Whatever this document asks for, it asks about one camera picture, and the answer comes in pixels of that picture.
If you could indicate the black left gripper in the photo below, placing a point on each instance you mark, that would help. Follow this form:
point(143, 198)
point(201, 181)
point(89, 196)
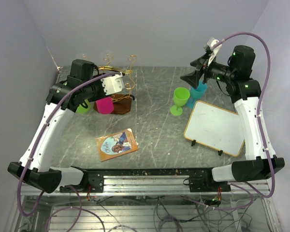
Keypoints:
point(103, 92)

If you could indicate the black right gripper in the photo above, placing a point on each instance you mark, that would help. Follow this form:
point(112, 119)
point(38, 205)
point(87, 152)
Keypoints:
point(193, 78)

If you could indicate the pink plastic wine glass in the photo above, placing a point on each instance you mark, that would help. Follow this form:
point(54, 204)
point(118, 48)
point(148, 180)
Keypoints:
point(104, 106)

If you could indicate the light green plastic wine glass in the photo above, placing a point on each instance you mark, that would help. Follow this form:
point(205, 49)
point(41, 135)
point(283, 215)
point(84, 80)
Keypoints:
point(83, 107)

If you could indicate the clear wine glass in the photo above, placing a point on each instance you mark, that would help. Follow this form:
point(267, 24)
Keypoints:
point(107, 55)

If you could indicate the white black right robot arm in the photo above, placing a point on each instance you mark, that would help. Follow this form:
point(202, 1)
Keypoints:
point(261, 162)

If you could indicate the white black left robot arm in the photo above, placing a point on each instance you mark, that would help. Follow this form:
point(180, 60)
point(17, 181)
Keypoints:
point(34, 167)

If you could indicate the blue plastic wine glass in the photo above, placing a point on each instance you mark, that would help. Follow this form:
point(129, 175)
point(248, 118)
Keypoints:
point(196, 94)

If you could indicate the clear glass hanging on rack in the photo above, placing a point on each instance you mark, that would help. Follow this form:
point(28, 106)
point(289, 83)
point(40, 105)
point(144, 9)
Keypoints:
point(82, 58)

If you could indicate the Othello picture book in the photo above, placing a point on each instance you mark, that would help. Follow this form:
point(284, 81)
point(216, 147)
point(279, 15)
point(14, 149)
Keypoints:
point(116, 144)

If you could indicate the small framed whiteboard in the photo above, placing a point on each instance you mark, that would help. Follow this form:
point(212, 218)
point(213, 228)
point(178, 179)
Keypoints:
point(215, 128)

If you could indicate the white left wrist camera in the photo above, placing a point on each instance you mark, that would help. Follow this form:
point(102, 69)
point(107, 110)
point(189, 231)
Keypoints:
point(113, 83)

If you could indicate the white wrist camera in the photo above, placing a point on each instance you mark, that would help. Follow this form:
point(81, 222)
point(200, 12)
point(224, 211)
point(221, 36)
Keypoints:
point(113, 83)
point(212, 48)

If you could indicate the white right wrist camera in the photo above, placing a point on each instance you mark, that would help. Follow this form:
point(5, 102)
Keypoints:
point(212, 48)

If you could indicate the aluminium extrusion rail base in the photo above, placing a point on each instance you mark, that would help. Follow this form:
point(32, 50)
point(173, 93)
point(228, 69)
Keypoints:
point(149, 185)

